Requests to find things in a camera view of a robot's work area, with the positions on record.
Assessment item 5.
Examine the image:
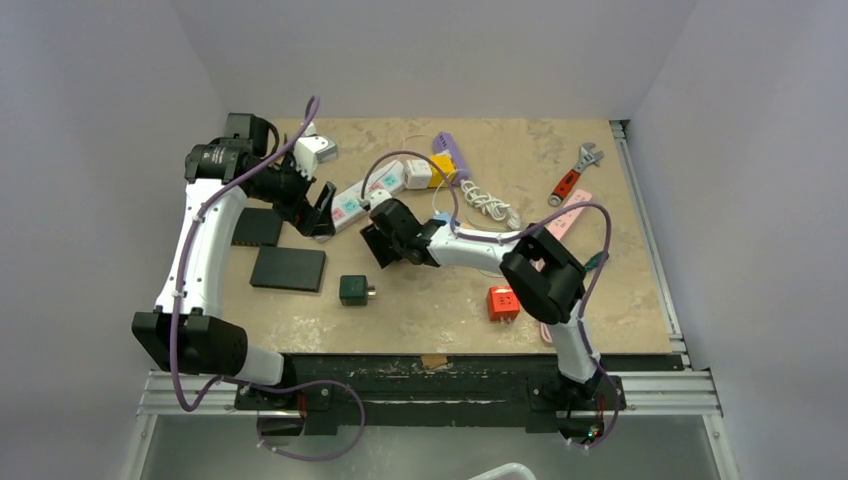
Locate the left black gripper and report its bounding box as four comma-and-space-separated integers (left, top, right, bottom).
249, 151, 334, 236

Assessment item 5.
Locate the white power strip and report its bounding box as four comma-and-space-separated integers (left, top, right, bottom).
331, 160, 405, 233

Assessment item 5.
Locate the green cube adapter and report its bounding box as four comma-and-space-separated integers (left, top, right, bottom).
338, 275, 376, 307

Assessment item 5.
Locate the black box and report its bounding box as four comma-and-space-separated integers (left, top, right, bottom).
249, 246, 327, 293
231, 208, 283, 247

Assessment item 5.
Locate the white cube adapter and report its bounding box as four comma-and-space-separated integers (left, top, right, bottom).
403, 159, 433, 190

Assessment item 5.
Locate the yellow cube adapter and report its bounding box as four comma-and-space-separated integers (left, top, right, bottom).
427, 154, 456, 188

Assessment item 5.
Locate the purple socket base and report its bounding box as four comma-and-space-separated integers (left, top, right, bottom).
431, 131, 471, 186

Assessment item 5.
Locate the red cube adapter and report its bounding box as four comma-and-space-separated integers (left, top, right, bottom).
486, 286, 521, 323

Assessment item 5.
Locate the pink power strip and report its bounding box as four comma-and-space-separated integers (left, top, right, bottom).
546, 189, 592, 240

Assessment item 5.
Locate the red handled adjustable wrench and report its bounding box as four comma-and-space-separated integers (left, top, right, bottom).
548, 142, 604, 207

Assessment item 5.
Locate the light blue USB charger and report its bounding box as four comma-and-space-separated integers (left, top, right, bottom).
433, 212, 460, 227

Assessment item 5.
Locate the green handled screwdriver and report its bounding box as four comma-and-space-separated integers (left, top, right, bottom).
583, 251, 609, 273

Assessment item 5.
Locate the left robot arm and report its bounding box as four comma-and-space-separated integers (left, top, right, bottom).
132, 113, 338, 409

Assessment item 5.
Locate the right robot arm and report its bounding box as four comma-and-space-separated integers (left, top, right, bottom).
361, 197, 609, 407

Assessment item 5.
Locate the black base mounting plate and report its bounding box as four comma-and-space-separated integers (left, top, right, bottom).
235, 353, 683, 440

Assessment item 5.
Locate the light blue USB cable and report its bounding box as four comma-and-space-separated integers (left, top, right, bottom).
430, 170, 531, 280

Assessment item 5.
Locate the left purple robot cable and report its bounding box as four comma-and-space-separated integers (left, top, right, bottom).
168, 95, 367, 463

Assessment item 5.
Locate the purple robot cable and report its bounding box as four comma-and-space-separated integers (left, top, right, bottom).
359, 150, 624, 451
168, 95, 367, 463

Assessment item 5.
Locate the white coiled power cord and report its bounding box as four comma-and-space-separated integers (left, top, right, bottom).
459, 178, 523, 232

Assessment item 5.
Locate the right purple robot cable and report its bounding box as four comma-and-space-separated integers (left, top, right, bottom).
359, 150, 624, 451

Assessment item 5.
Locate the aluminium frame rail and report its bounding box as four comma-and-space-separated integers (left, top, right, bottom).
136, 371, 722, 417

